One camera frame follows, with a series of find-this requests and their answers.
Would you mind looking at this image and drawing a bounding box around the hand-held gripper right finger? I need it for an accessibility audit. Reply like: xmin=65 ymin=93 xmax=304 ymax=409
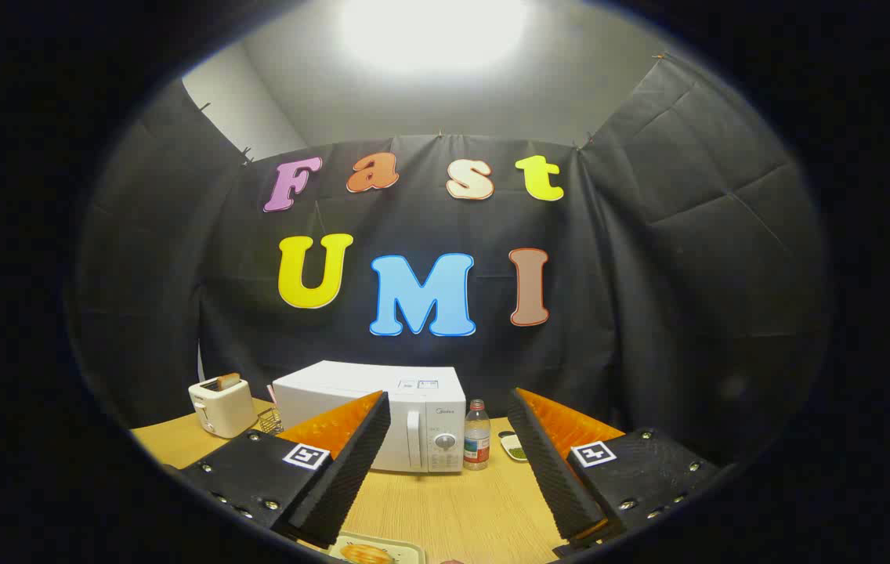
xmin=506 ymin=387 xmax=720 ymax=559

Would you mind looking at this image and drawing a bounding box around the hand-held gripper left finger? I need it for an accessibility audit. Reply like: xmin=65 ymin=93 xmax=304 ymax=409
xmin=179 ymin=390 xmax=393 ymax=549

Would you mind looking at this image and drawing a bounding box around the golden bread bun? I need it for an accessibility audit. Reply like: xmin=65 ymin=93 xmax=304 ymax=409
xmin=339 ymin=543 xmax=396 ymax=564

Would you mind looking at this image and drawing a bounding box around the white microwave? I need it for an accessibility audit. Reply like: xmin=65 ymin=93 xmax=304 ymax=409
xmin=272 ymin=360 xmax=467 ymax=474

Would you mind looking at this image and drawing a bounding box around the white divided dish of beans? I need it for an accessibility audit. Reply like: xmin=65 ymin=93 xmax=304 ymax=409
xmin=498 ymin=430 xmax=530 ymax=462

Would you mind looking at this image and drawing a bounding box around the clear bottle with red label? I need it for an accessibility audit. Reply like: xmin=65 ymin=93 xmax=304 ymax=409
xmin=463 ymin=399 xmax=491 ymax=472

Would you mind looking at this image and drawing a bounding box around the cream serving tray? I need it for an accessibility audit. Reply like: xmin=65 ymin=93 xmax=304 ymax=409
xmin=325 ymin=531 xmax=426 ymax=564

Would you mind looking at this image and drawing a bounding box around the white toaster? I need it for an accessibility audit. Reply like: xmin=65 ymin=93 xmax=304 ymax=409
xmin=188 ymin=378 xmax=259 ymax=439

